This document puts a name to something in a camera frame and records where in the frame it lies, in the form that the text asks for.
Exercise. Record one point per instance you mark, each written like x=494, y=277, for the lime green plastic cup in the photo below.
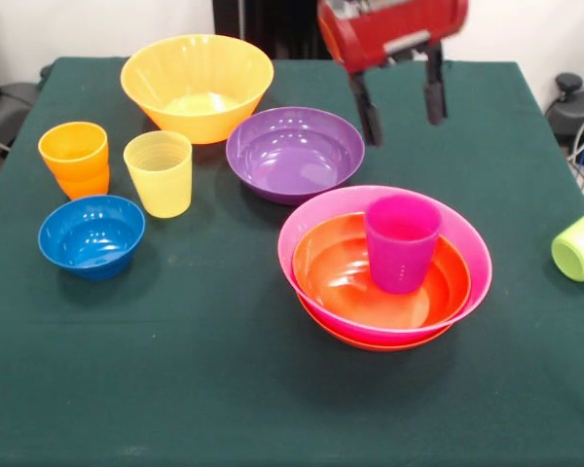
x=579, y=253

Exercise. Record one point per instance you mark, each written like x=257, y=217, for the large orange plastic bowl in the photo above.
x=199, y=63

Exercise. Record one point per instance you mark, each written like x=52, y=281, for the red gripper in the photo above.
x=370, y=44

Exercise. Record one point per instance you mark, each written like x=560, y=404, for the dark green table cloth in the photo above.
x=175, y=365

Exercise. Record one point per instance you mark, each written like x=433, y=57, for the large pink plastic bowl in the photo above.
x=477, y=253

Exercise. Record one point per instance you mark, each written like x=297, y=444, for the yellow plastic cup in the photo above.
x=160, y=190

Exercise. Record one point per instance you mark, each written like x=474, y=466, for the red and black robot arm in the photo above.
x=355, y=5

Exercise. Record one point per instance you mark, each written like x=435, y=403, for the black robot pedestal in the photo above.
x=272, y=29

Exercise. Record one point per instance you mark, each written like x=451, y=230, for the purple plastic cup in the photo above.
x=401, y=253

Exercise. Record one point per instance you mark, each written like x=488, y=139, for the orange plastic cup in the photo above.
x=85, y=187
x=73, y=146

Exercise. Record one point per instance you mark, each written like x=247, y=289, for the red plastic bowl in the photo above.
x=370, y=344
x=331, y=272

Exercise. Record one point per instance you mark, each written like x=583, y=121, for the small blue plastic bowl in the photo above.
x=90, y=238

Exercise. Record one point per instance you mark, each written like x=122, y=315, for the purple plastic bowl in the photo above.
x=292, y=155

